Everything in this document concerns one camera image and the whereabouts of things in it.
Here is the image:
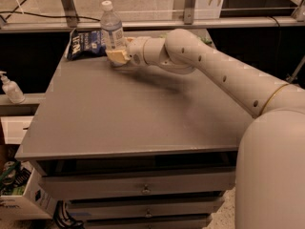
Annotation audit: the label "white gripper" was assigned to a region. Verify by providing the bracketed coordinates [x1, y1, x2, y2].
[106, 36, 150, 67]

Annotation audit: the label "clear blue-label water bottle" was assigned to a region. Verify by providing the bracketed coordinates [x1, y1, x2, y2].
[100, 0, 126, 50]

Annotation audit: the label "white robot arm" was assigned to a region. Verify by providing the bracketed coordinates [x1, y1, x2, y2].
[107, 29, 305, 229]

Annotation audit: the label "blue chip bag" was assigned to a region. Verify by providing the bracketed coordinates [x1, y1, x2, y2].
[64, 30, 107, 60]

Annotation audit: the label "green chip bag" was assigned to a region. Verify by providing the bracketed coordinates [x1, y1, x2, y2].
[159, 29, 213, 47]

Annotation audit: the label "white pump dispenser bottle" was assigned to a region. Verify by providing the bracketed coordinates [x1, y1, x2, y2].
[0, 71, 25, 104]

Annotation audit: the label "grey drawer cabinet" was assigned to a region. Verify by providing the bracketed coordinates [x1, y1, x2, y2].
[16, 59, 253, 229]

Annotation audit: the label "white side drawer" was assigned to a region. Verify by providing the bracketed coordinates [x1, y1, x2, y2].
[1, 116, 32, 144]

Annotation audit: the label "top grey drawer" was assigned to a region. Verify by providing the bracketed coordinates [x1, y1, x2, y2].
[39, 167, 235, 200]

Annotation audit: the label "grey drawer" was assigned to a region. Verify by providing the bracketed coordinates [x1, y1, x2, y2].
[84, 214, 212, 229]
[67, 197, 224, 220]
[39, 167, 235, 200]

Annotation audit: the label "middle grey drawer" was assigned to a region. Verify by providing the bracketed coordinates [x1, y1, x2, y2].
[67, 197, 224, 220]

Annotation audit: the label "white cardboard box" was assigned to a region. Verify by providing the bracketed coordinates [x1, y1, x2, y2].
[0, 161, 57, 220]

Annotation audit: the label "bottom grey drawer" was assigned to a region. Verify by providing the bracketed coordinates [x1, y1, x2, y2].
[84, 214, 212, 229]

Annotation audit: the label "metal frame rail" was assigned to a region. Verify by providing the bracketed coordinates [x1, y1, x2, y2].
[0, 0, 304, 33]

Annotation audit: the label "black cable on floor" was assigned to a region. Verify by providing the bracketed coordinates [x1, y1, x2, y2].
[0, 0, 102, 23]

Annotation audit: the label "black cables under cabinet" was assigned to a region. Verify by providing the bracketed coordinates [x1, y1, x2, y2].
[51, 200, 85, 229]

